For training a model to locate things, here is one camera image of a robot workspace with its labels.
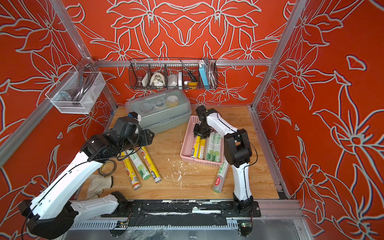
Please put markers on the clear wall bin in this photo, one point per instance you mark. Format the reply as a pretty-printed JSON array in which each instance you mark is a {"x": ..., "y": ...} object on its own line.
[{"x": 76, "y": 92}]

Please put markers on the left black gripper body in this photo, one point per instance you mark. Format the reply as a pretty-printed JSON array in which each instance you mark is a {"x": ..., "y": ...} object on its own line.
[{"x": 143, "y": 138}]

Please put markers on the long yellow wrap roll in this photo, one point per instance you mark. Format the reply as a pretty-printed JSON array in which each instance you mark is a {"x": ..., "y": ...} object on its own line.
[{"x": 196, "y": 146}]

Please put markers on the grey lidded storage box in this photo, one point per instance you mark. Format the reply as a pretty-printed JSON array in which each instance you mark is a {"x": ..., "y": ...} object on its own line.
[{"x": 161, "y": 111}]

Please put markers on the white cloth glove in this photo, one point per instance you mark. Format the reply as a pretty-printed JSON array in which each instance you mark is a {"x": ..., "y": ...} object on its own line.
[{"x": 97, "y": 185}]

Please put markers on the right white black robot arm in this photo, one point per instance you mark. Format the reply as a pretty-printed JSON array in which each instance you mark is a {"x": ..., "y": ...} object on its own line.
[{"x": 237, "y": 151}]

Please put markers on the green capped wrap roll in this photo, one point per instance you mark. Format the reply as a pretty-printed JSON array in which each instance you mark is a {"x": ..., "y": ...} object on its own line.
[{"x": 140, "y": 166}]

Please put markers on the black wire wall basket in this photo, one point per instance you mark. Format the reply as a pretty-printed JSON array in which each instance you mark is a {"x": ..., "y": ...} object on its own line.
[{"x": 169, "y": 74}]

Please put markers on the black handled screwdriver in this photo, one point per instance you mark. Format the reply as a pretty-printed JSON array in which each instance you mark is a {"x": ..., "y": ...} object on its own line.
[{"x": 193, "y": 78}]

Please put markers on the short red yellow wrap roll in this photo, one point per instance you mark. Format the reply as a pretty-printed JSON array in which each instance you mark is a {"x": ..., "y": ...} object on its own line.
[{"x": 131, "y": 172}]

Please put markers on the pink plastic basket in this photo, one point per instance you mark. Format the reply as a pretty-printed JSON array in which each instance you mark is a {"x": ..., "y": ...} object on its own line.
[{"x": 191, "y": 147}]

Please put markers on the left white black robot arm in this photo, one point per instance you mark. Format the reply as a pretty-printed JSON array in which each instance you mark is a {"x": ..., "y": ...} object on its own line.
[{"x": 52, "y": 213}]

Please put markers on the long white green wrap roll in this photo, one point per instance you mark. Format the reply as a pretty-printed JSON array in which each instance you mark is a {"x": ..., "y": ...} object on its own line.
[{"x": 221, "y": 176}]

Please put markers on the brown tape roll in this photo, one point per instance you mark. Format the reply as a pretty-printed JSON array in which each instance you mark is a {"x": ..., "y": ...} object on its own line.
[{"x": 107, "y": 169}]

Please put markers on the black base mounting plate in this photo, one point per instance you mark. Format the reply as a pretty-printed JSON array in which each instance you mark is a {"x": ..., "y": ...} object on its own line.
[{"x": 222, "y": 208}]

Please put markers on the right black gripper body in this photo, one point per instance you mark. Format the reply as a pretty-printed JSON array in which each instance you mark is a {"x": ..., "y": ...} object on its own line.
[{"x": 202, "y": 131}]

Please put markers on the blue box in wire basket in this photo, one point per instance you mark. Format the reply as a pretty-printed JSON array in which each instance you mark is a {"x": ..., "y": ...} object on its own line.
[{"x": 203, "y": 74}]

